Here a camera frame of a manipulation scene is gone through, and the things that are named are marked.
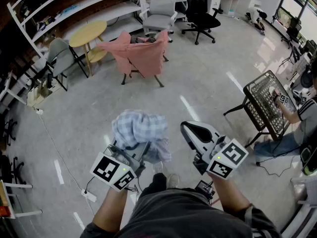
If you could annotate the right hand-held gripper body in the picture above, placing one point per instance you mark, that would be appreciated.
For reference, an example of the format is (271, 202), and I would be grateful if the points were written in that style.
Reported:
(230, 155)

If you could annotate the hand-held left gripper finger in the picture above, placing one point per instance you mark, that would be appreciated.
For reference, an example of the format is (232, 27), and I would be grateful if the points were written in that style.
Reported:
(142, 151)

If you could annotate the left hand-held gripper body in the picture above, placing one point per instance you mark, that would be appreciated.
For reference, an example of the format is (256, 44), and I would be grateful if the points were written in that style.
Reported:
(109, 168)

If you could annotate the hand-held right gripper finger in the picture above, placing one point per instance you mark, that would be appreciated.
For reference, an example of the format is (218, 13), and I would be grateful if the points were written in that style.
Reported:
(190, 141)
(213, 132)

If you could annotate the blue plaid shirt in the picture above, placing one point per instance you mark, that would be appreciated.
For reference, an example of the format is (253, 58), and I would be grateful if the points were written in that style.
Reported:
(140, 129)

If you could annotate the person's left forearm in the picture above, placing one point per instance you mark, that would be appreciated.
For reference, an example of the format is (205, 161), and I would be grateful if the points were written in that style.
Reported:
(110, 209)

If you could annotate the person's right forearm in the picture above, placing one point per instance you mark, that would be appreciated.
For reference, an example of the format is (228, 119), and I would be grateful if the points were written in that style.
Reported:
(229, 195)

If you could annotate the grey sneaker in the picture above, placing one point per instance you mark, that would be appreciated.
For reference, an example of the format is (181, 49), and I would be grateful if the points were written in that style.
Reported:
(158, 167)
(173, 181)

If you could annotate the white power strip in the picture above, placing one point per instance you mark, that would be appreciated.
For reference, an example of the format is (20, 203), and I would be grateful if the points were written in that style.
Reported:
(88, 195)

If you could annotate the person's dark trouser leg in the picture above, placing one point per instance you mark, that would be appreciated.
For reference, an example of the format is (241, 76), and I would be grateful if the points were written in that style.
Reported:
(154, 185)

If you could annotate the black waist device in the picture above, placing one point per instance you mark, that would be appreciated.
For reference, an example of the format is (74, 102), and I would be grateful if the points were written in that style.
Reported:
(204, 188)

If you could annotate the black mesh table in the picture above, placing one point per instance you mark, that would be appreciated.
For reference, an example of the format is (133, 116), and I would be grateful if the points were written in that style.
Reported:
(266, 100)

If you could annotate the person's dark shirt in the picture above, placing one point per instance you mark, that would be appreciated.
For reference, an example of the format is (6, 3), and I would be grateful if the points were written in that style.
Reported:
(183, 217)

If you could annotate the black chair base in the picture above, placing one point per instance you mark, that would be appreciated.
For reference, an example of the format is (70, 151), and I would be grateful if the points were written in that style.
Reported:
(8, 130)
(13, 170)

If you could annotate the white low rack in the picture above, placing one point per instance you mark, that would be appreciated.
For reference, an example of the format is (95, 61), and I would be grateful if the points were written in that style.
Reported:
(15, 207)

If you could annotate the black office chair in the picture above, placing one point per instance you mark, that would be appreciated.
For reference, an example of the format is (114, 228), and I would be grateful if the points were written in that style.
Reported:
(200, 11)

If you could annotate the grey padded chair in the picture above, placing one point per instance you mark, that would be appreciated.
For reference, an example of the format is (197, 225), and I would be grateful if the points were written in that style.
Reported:
(60, 56)

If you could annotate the yellow round side table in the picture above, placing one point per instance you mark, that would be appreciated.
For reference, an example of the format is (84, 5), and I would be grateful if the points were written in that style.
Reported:
(88, 33)

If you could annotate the black chair by window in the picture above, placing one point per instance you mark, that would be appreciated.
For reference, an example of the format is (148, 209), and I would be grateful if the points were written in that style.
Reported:
(294, 31)

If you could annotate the white office chair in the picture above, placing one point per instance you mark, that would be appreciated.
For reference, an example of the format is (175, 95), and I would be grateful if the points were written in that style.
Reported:
(161, 11)

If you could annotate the white shelf unit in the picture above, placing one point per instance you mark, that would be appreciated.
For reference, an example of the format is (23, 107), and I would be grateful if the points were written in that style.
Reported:
(104, 9)

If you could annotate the large window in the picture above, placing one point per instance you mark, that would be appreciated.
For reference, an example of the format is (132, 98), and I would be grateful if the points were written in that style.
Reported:
(299, 6)

